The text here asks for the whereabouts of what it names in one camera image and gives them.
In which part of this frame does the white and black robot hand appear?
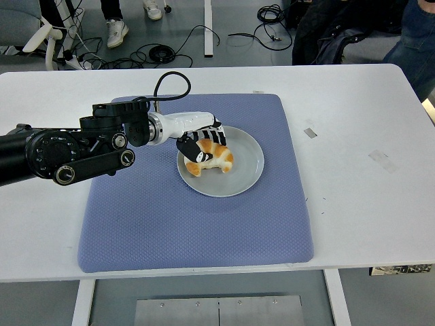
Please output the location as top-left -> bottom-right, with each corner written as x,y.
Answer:
159,111 -> 228,164

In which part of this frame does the golden croissant bread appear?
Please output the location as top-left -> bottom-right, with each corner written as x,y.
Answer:
185,138 -> 234,178

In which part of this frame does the grey round plate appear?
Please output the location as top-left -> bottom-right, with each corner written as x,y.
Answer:
176,125 -> 266,198

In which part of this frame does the blue quilted mat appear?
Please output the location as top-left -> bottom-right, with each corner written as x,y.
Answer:
77,93 -> 315,274

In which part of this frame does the person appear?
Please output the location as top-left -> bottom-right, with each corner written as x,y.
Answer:
100,0 -> 164,49
383,0 -> 435,103

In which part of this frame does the dark jacket on chair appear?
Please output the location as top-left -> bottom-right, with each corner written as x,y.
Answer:
291,0 -> 404,66

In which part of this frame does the grey metal plate with screws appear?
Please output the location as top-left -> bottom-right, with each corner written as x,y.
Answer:
134,295 -> 305,326

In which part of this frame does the light grey chair seat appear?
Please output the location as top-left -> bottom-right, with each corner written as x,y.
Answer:
341,35 -> 402,65

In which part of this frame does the grey upholstered seat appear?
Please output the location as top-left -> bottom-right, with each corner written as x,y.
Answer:
0,0 -> 44,47

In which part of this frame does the large clear tape strip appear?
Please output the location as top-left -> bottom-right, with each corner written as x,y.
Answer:
368,149 -> 398,173

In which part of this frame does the white table leg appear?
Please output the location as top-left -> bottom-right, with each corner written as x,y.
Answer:
70,278 -> 97,326
322,268 -> 353,326

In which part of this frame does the black and white patterned board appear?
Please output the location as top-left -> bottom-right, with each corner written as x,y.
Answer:
369,264 -> 433,276

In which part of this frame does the coiled black floor cable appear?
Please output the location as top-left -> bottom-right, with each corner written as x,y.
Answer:
128,24 -> 222,69

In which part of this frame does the white upright post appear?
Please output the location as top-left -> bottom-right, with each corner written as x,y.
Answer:
203,0 -> 215,58

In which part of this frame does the long black floor cable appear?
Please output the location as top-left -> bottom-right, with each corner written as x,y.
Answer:
227,3 -> 294,51

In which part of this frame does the white chair frame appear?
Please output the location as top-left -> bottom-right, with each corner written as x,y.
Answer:
22,15 -> 86,71

